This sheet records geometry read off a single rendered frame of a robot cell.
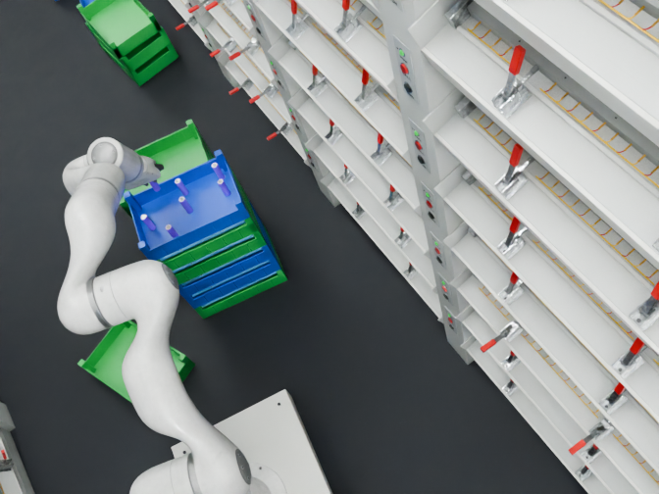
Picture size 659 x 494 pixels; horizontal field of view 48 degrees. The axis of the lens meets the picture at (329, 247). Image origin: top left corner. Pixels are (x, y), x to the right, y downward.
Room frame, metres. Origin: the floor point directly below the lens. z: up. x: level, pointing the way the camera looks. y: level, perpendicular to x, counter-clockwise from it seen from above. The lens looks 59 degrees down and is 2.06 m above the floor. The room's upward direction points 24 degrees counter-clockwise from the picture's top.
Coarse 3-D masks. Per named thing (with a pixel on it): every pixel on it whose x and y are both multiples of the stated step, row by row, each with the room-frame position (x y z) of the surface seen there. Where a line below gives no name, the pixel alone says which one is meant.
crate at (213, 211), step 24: (192, 168) 1.40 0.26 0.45; (144, 192) 1.39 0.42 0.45; (168, 192) 1.39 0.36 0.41; (192, 192) 1.36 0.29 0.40; (216, 192) 1.32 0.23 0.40; (168, 216) 1.31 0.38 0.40; (192, 216) 1.28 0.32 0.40; (216, 216) 1.25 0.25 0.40; (240, 216) 1.20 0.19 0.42; (144, 240) 1.26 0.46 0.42; (168, 240) 1.20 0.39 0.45; (192, 240) 1.19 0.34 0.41
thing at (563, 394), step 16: (464, 272) 0.70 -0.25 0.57; (464, 288) 0.69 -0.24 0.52; (480, 304) 0.64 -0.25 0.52; (496, 304) 0.62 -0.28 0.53; (496, 320) 0.59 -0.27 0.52; (512, 320) 0.57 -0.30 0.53; (528, 336) 0.52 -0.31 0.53; (528, 352) 0.49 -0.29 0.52; (544, 352) 0.48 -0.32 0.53; (528, 368) 0.46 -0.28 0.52; (544, 368) 0.45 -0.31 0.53; (544, 384) 0.42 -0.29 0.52; (560, 384) 0.40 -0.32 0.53; (560, 400) 0.38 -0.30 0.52; (576, 400) 0.36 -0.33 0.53; (576, 416) 0.33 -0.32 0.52; (592, 416) 0.32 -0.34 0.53; (608, 448) 0.25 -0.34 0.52; (624, 448) 0.24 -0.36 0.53; (624, 464) 0.22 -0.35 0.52; (640, 480) 0.18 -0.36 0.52
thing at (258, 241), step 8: (248, 200) 1.37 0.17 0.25; (256, 232) 1.20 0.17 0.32; (248, 240) 1.20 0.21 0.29; (256, 240) 1.20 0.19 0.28; (264, 240) 1.20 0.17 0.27; (232, 248) 1.20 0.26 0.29; (240, 248) 1.20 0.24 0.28; (248, 248) 1.20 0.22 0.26; (256, 248) 1.20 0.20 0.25; (216, 256) 1.20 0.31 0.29; (224, 256) 1.20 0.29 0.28; (232, 256) 1.20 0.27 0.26; (240, 256) 1.20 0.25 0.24; (200, 264) 1.19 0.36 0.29; (208, 264) 1.19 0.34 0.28; (216, 264) 1.19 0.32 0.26; (224, 264) 1.20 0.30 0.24; (176, 272) 1.23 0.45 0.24; (184, 272) 1.19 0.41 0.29; (192, 272) 1.19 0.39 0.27; (200, 272) 1.19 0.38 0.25; (184, 280) 1.19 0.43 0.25
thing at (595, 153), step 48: (432, 48) 0.69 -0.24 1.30; (480, 48) 0.64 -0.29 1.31; (528, 48) 0.58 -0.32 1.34; (480, 96) 0.58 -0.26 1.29; (528, 96) 0.54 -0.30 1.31; (576, 96) 0.49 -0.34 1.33; (528, 144) 0.48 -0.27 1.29; (576, 144) 0.45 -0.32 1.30; (624, 144) 0.42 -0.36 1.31; (576, 192) 0.41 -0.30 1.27; (624, 192) 0.37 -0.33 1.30
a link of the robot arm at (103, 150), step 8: (96, 144) 1.23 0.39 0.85; (104, 144) 1.23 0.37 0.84; (112, 144) 1.22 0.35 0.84; (120, 144) 1.22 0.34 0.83; (88, 152) 1.23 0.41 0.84; (96, 152) 1.22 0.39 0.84; (104, 152) 1.21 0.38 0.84; (112, 152) 1.20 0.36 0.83; (120, 152) 1.20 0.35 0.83; (128, 152) 1.23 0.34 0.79; (88, 160) 1.21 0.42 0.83; (96, 160) 1.20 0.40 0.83; (104, 160) 1.20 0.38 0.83; (112, 160) 1.19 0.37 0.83; (120, 160) 1.18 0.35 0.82; (128, 160) 1.21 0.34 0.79; (136, 160) 1.24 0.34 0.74; (120, 168) 1.18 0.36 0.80; (128, 168) 1.20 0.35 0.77; (136, 168) 1.23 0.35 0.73; (128, 176) 1.21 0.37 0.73
